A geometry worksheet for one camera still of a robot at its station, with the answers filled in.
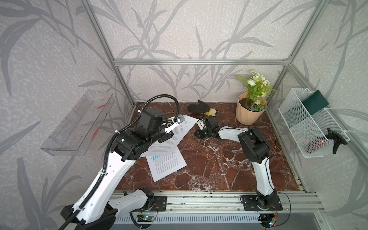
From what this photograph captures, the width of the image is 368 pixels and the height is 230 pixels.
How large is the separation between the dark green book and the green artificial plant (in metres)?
0.23

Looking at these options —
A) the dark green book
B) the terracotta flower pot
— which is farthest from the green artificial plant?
the dark green book

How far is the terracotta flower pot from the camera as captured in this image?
3.13 ft

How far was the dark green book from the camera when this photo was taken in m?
0.70

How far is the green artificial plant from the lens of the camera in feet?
2.98

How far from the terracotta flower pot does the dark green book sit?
9.8 inches

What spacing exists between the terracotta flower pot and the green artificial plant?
2 cm
